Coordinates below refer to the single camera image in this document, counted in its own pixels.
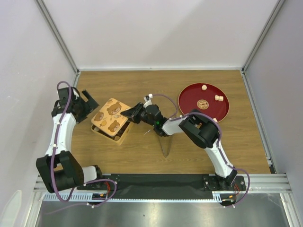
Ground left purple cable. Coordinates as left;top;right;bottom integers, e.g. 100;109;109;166
51;81;75;203

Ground round red plate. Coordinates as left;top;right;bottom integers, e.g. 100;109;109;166
178;83;230;122

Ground brown metal tongs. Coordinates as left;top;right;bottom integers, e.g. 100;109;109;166
158;136;173;158

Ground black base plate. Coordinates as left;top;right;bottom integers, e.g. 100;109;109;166
78;173;247;200

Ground white chocolate pair right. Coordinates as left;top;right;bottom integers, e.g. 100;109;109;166
214;95;224;102

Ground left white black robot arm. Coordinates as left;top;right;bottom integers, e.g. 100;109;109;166
36;87;104;193

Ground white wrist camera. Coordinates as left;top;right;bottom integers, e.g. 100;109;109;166
143;94;153;108
72;87;80;100

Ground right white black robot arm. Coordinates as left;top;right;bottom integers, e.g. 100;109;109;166
121;103;238;190

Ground gold chocolate box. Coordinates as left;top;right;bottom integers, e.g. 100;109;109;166
90;121;133;146

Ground aluminium frame rail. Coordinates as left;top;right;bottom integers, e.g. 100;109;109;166
33;172;294;204

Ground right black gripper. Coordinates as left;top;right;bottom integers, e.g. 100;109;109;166
121;102;156;127

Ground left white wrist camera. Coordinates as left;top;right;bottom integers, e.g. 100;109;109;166
72;87;80;100

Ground silver tin lid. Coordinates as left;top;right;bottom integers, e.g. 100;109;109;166
91;98;130;137

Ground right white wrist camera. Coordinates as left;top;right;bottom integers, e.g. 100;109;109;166
143;94;153;108

